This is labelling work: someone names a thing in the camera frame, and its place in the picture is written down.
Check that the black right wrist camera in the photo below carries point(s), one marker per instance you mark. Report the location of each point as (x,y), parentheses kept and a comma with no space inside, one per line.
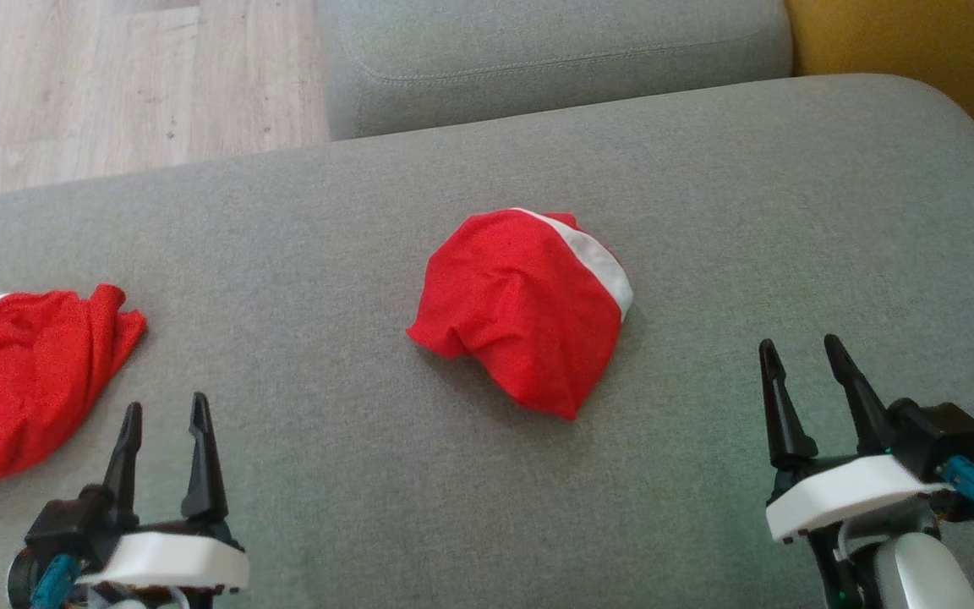
(943,436)

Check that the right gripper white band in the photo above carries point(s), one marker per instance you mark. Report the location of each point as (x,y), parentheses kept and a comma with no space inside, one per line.
(842,499)

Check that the red shirt white sleeves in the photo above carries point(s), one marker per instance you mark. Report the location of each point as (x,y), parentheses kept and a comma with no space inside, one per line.
(22,381)

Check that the grey sofa ottoman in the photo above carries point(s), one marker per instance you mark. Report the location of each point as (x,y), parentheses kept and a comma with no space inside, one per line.
(369,474)

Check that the large grey sofa seat cushion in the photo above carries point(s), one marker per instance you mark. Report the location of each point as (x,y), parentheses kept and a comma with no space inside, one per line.
(538,51)

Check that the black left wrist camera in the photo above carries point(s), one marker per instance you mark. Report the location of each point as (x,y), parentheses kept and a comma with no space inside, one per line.
(64,529)

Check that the large yellow sofa back cushion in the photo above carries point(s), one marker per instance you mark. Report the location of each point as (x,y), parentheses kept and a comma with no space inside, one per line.
(918,42)

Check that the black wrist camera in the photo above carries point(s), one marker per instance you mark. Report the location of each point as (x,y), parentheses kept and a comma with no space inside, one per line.
(943,436)
(64,529)

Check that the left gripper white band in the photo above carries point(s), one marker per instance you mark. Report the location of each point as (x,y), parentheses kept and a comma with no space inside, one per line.
(174,562)

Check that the red shorts white trim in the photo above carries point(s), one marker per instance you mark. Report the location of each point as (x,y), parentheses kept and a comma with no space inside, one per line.
(521,313)

